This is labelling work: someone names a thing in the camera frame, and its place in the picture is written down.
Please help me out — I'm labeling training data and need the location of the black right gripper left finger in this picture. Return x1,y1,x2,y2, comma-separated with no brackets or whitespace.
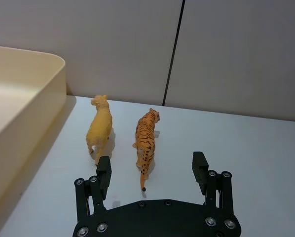
74,156,112,222

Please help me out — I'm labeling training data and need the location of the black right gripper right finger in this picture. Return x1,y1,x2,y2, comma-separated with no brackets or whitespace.
192,151,235,215

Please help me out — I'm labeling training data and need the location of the yellow toy sheep figure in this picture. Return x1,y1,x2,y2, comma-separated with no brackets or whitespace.
85,94,113,166

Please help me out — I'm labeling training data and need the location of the orange striped toy tiger figure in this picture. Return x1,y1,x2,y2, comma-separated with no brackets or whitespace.
132,108,161,192

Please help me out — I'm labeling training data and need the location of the cream plastic bin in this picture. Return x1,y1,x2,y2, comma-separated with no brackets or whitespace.
0,45,75,237

